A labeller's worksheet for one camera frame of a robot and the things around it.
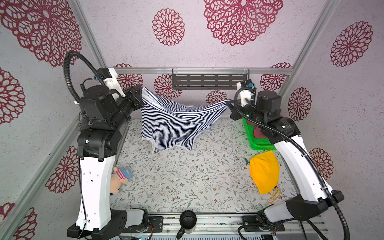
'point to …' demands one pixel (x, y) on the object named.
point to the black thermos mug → (187, 220)
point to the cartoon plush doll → (122, 173)
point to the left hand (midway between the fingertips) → (140, 89)
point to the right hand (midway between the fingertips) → (228, 100)
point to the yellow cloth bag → (264, 169)
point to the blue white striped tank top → (167, 126)
